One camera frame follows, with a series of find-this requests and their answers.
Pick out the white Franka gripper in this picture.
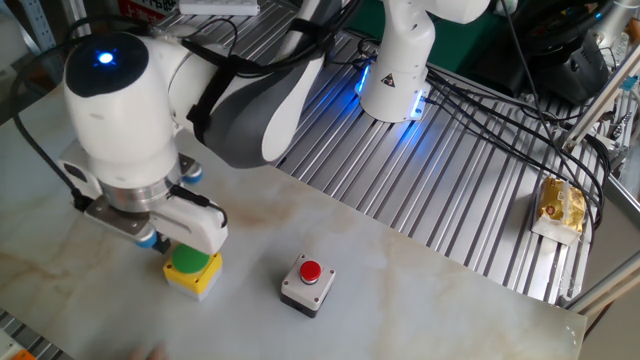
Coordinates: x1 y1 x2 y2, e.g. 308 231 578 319
57 144 229 256

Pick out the green mushroom button yellow box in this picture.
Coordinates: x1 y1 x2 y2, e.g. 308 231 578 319
162 243 224 302

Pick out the person's bare hand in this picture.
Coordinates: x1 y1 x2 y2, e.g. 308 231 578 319
127 342 169 360

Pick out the red button white black box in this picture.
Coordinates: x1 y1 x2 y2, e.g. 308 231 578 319
279 253 337 319

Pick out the red printed box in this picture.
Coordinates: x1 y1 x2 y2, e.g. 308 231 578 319
117 0 180 16

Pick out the white power strip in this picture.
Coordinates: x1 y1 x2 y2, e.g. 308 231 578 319
178 0 261 16

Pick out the marble pattern mat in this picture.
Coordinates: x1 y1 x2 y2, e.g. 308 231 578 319
0 84 589 360

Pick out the blue grey shelf upright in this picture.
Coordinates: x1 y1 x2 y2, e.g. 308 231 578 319
19 0 57 51

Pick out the green board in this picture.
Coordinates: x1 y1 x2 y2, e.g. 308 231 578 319
344 0 506 84

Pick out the yellow snack packet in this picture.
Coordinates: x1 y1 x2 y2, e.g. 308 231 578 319
530 175 587 247

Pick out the black wheel base unit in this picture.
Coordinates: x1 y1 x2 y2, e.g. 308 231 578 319
537 34 611 106

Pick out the black steering wheel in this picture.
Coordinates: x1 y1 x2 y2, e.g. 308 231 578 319
507 0 617 59

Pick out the silver camera with blue cap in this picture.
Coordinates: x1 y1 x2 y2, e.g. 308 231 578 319
82 194 159 250

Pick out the blue capped mount knob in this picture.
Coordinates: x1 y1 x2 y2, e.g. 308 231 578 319
179 163 205 186

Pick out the black base cable bundle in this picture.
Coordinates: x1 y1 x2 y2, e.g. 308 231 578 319
329 29 614 231

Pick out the aluminium frame profile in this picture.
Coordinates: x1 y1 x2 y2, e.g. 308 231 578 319
560 42 640 151
559 249 640 314

